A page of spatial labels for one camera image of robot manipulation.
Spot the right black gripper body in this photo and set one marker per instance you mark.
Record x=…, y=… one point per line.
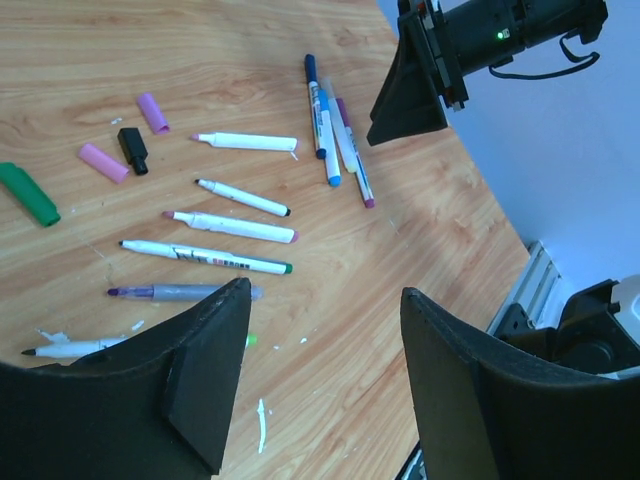
x=473, y=36

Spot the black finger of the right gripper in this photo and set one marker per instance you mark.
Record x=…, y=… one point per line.
x=408, y=103

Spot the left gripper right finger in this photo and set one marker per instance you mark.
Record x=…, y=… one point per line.
x=488, y=410

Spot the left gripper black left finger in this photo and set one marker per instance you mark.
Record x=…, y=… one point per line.
x=155, y=406

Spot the lime green capped pen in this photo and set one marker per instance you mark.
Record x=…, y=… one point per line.
x=72, y=349

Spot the purple capped pen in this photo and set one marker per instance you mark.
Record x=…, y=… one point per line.
x=360, y=172

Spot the sky blue capped marker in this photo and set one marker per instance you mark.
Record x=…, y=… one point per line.
x=331, y=159

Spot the grey marker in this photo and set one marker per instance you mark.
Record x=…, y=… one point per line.
x=159, y=293

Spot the dark green capped pen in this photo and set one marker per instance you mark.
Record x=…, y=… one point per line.
x=207, y=256

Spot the black capped clear pen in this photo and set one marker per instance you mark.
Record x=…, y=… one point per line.
x=244, y=197

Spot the pink capped white pen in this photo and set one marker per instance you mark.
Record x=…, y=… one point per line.
x=234, y=226

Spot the lilac capped white marker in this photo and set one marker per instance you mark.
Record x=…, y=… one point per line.
x=228, y=140

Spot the pink pen cap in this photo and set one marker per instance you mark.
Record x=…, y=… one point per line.
x=103, y=163

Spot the dark green pen cap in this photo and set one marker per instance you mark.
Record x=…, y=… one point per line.
x=25, y=189

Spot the lilac marker cap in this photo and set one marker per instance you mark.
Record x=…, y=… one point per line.
x=153, y=114

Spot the black pen cap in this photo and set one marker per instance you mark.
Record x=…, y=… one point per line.
x=134, y=149

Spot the yellow white pen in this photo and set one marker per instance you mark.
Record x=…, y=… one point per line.
x=339, y=129

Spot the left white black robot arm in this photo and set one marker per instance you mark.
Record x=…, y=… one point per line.
x=590, y=325

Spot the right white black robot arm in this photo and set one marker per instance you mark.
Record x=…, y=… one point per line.
x=562, y=20

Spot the dark blue tipped pen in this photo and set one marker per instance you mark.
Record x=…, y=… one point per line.
x=315, y=106

